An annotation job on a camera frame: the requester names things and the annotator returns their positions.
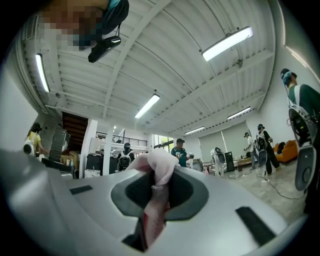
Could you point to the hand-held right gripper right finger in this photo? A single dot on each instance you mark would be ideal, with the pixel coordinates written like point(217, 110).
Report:
point(187, 195)

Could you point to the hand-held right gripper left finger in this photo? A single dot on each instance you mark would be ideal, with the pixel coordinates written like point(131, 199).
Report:
point(135, 192)

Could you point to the pink cloth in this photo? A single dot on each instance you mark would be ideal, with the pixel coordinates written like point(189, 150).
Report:
point(162, 162)

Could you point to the black shelf unit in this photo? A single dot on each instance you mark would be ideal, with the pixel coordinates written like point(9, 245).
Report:
point(94, 163)

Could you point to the black tall cabinet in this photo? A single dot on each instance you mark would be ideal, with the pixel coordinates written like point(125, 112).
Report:
point(229, 162)

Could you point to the black mezzanine railing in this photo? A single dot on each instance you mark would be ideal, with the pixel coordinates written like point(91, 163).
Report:
point(125, 140)

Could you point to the tall glass window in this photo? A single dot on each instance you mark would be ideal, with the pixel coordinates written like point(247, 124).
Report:
point(163, 142)

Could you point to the grey roller blinds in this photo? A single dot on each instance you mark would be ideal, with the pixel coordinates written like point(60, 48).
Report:
point(225, 142)

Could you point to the long ceiling tube light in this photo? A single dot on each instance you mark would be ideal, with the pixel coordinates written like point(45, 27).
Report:
point(147, 105)
point(226, 43)
point(194, 130)
point(239, 113)
point(42, 72)

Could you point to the low wooden table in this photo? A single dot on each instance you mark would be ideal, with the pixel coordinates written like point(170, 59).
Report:
point(243, 162)

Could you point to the white square column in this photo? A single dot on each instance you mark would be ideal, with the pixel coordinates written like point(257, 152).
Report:
point(87, 147)

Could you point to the cardboard boxes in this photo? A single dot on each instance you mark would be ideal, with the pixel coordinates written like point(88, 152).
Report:
point(71, 157)

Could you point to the dark wooden staircase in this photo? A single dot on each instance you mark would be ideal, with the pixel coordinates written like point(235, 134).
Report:
point(75, 130)

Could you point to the orange sofa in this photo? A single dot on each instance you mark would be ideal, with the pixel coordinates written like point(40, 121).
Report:
point(290, 151)

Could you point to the person's head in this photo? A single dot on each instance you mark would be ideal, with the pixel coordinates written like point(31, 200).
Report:
point(75, 22)

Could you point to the black hanging camera device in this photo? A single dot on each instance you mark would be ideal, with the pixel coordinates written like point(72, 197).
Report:
point(103, 48)

